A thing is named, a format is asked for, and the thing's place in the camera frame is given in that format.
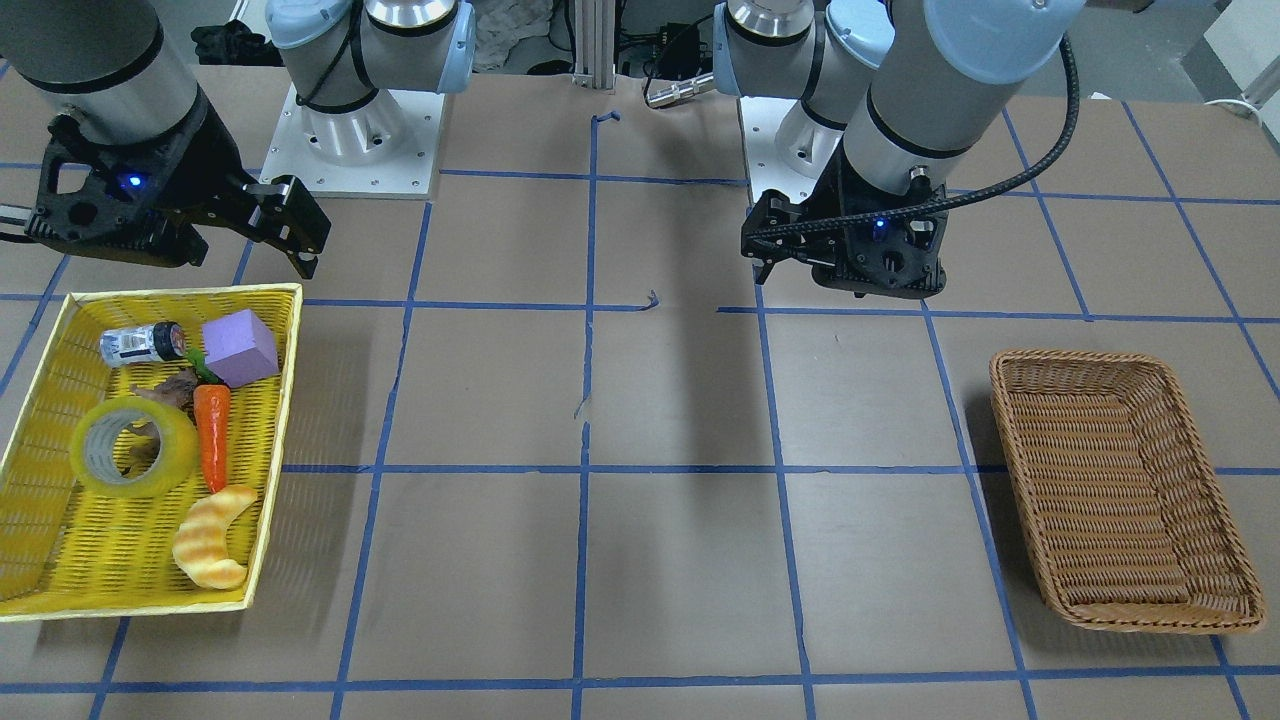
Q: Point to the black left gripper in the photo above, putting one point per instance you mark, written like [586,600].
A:
[812,208]

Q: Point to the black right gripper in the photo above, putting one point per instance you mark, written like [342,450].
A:
[203,158]

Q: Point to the yellow tape roll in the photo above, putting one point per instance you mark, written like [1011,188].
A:
[129,447]

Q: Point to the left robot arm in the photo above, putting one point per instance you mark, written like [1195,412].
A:
[907,89]

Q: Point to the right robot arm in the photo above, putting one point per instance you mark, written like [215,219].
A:
[113,61]

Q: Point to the purple foam cube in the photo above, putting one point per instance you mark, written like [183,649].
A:
[239,349]

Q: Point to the small labelled bottle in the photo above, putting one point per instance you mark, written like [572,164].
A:
[160,342]

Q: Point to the black glove cloth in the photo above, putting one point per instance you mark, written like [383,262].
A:
[234,44]

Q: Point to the orange toy carrot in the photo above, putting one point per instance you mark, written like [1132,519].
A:
[211,406]

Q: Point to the brown toy root figure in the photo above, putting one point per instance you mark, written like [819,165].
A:
[178,390]

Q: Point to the yellow woven basket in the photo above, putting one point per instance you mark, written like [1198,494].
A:
[89,521]

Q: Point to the toy croissant bread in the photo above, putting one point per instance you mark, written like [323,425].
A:
[200,546]

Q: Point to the brown wicker basket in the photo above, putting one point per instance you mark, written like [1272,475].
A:
[1122,514]

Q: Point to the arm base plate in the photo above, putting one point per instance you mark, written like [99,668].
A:
[784,148]
[387,150]

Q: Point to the aluminium frame post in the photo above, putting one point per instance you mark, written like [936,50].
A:
[595,26]

